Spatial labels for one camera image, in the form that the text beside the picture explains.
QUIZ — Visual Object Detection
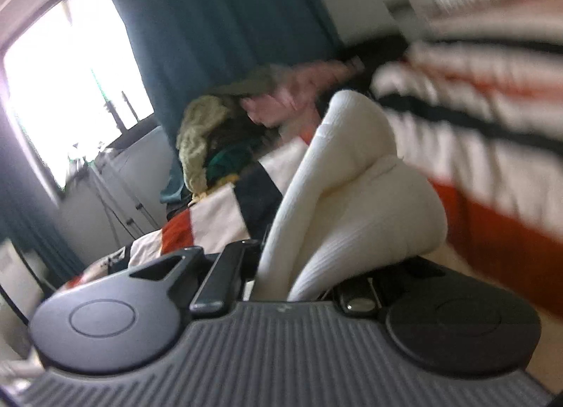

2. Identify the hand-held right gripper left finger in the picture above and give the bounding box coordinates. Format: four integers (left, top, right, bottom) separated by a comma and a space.
127, 239, 261, 320

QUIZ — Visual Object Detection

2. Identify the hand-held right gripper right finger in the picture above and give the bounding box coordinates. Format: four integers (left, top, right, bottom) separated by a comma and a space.
332, 255, 446, 318

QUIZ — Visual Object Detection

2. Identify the white hooded garment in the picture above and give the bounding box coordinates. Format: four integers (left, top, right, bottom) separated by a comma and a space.
255, 89, 448, 302

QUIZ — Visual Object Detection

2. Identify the dark green garment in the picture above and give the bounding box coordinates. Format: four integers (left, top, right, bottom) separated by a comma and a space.
207, 145, 256, 181

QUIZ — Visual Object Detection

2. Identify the silver tripod stand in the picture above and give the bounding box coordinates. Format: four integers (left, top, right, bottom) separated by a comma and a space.
70, 145, 161, 245

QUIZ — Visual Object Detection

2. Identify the dark brown garment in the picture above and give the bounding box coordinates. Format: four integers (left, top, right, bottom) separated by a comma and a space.
207, 108, 282, 153

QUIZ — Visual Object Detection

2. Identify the pale yellow knit blanket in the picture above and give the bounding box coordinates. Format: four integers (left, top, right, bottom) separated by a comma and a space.
176, 97, 234, 192

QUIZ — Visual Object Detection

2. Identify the olive grey garment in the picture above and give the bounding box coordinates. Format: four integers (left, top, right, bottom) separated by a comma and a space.
207, 65, 300, 97

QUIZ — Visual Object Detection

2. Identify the grey-blue curtain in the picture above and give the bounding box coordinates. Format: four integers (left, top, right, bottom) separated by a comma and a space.
0, 126, 86, 276

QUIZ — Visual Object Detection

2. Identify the white chair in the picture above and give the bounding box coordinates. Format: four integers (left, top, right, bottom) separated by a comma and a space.
0, 240, 45, 298

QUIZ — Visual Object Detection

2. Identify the orange black striped blanket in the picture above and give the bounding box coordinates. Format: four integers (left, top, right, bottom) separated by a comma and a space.
57, 0, 563, 329

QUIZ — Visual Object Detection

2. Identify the dark armchair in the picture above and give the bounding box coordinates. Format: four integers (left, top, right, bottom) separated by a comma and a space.
339, 33, 414, 87

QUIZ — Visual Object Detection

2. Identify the teal curtain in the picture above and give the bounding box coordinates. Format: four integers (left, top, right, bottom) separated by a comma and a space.
92, 0, 344, 205

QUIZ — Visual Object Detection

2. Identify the dark-framed window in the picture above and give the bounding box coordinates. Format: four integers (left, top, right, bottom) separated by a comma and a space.
0, 0, 157, 210

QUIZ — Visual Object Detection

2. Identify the dark wall switch plate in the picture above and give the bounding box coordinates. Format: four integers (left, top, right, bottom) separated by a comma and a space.
385, 0, 416, 18

